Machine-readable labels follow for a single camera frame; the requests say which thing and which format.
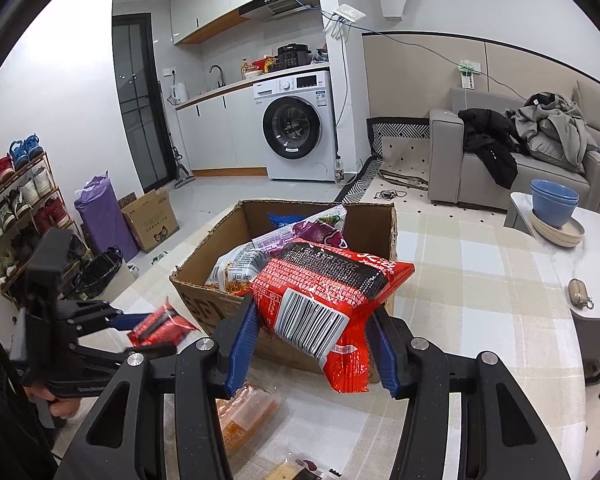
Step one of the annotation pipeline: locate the grey sofa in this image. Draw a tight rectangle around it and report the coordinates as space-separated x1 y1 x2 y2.
428 88 600 212

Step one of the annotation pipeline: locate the shoe rack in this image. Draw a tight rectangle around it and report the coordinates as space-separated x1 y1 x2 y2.
0 133 76 302

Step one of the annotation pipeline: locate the white chip bag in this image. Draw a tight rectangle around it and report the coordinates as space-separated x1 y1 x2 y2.
204 242 268 297

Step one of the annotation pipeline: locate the beige plate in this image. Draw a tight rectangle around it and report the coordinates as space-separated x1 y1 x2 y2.
531 211 585 248

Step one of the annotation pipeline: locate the person's left hand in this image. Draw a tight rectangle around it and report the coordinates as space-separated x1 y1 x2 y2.
24 382 81 419

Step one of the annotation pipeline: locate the orange wafer biscuit pack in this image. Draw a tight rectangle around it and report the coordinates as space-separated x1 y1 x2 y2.
215 382 282 456

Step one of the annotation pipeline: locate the white kitchen cabinet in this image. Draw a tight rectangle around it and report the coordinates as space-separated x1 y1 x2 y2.
176 86 266 176

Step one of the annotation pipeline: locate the kitchen faucet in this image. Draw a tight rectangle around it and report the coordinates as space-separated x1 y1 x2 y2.
209 64 225 88

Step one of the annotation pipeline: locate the blue snack packet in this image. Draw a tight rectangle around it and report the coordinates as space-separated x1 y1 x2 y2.
268 214 306 229

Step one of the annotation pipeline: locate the white washing machine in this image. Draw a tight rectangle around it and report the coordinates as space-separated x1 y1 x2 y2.
252 70 336 182

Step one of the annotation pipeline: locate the wall power strip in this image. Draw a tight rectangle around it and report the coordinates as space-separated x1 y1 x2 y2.
457 60 482 90

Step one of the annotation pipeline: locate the cracker sandwich pack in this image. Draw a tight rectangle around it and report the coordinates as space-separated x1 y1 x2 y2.
263 455 342 480

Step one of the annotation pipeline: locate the purple grape candy bag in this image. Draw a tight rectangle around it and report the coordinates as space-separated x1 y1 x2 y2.
252 205 348 256

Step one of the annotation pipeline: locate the small key pouch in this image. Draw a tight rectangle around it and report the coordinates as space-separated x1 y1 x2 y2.
567 278 594 310

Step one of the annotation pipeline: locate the black rice cooker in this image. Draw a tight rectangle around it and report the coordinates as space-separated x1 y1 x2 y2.
272 44 312 72

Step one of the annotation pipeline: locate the white coffee table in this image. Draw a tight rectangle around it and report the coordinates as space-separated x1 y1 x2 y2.
503 190 600 386

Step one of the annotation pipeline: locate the cardboard box SF logo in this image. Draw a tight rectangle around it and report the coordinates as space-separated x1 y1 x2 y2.
169 200 415 393

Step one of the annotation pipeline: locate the small cardboard box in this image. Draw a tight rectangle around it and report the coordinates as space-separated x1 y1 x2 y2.
122 188 180 252

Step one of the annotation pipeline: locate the range hood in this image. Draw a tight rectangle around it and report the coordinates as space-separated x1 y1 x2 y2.
238 0 320 22

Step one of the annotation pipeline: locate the black basket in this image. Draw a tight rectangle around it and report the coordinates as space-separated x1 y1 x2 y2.
72 246 123 299

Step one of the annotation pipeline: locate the grey jacket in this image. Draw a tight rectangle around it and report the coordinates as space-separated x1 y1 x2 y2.
506 92 597 174

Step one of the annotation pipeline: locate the blue bowl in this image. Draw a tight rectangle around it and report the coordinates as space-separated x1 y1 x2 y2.
530 179 580 229

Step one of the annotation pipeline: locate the black jacket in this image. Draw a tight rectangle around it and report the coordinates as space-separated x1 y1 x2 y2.
457 108 528 190

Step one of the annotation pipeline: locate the black patterned rug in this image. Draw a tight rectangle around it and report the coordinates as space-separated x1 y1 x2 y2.
336 117 430 203

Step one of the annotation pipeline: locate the red snack packet barcode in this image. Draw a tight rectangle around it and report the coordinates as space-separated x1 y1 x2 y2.
250 240 415 393

